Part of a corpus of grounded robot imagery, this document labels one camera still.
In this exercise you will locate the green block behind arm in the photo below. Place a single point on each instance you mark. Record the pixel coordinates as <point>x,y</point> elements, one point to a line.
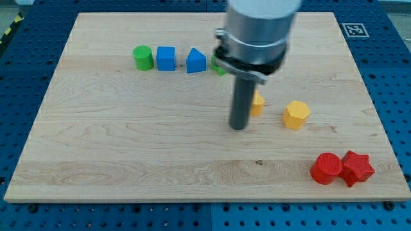
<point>215,67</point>

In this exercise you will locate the blue cube block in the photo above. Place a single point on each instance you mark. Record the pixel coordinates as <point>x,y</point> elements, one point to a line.
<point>165,58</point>

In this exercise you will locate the wooden board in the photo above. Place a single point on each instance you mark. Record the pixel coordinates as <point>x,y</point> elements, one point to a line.
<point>107,132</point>

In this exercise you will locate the yellow hexagon block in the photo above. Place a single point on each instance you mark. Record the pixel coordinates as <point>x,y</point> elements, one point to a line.
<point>296,115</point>

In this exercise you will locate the red cylinder block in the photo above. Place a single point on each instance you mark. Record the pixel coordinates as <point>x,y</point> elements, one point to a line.
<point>326,168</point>

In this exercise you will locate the white fiducial marker tag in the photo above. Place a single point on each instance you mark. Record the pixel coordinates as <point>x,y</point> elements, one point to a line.
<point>355,30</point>

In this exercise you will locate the yellow heart block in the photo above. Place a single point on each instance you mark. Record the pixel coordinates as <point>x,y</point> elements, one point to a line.
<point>258,102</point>

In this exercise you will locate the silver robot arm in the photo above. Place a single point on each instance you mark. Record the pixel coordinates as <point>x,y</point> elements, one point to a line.
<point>253,45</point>

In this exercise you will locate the green cylinder block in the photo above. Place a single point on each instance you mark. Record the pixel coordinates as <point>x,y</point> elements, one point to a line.
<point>143,58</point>

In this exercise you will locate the red star block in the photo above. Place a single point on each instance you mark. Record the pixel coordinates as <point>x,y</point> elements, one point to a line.
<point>356,168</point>

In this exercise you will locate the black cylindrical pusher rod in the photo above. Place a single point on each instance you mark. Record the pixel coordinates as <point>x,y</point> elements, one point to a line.
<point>243,94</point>

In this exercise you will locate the blue triangular prism block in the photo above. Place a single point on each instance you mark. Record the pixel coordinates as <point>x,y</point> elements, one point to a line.
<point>196,61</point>

